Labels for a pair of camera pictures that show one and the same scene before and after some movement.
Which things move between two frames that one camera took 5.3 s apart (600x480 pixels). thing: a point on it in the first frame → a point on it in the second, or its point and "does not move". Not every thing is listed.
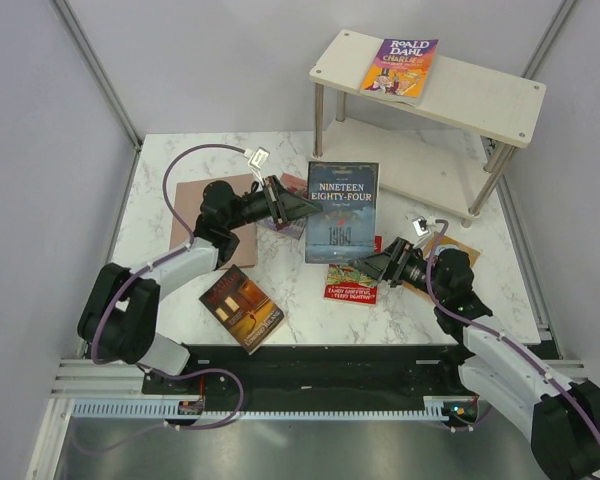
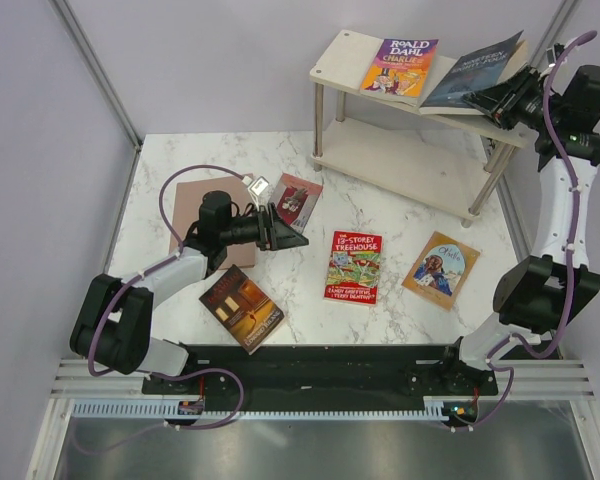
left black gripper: (294, 206) → (283, 238)
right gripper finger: (399, 247) → (520, 77)
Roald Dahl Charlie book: (400, 70) does not move
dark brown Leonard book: (242, 308) does not move
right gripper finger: (374, 266) → (489, 100)
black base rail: (316, 377) does not move
